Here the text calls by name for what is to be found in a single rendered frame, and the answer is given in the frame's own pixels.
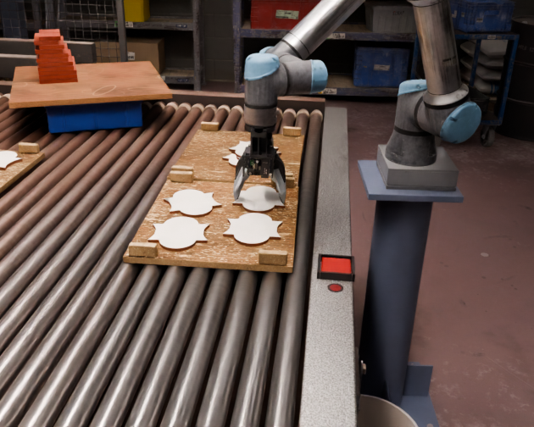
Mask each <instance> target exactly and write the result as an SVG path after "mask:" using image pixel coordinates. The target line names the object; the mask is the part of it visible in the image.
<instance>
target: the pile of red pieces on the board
mask: <svg viewBox="0 0 534 427"><path fill-rule="evenodd" d="M34 45H35V46H36V48H35V53H36V62H37V68H38V74H39V82H40V84H52V83H69V82H78V78H77V71H76V67H75V59H74V56H71V51H70V49H68V47H67V43H64V38H63V37H62V36H60V32H59V29H55V30H39V33H35V35H34Z"/></svg>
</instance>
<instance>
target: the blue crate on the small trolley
mask: <svg viewBox="0 0 534 427"><path fill-rule="evenodd" d="M449 1H450V7H451V13H452V19H453V28H454V29H455V30H458V31H463V32H465V33H497V32H508V31H510V30H511V25H512V24H510V23H511V19H512V14H513V10H514V6H515V3H516V2H513V1H510V0H449Z"/></svg>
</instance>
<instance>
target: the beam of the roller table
mask: <svg viewBox="0 0 534 427"><path fill-rule="evenodd" d="M319 253H323V254H334V255H346V256H352V239H351V214H350V190H349V164H348V116H347V109H346V108H333V107H325V114H324V124H323V135H322V145H321V156H320V176H319V186H318V197H317V208H316V218H315V228H314V249H313V259H312V269H311V280H310V291H309V310H308V321H307V332H306V342H305V353H304V363H303V383H302V394H301V404H300V414H299V426H298V427H358V413H357V388H356V363H355V339H354V313H353V282H352V281H342V280H321V279H317V268H318V255H319ZM333 283H336V284H340V285H342V286H343V291H340V292H333V291H329V290H328V288H327V286H328V285H329V284H333Z"/></svg>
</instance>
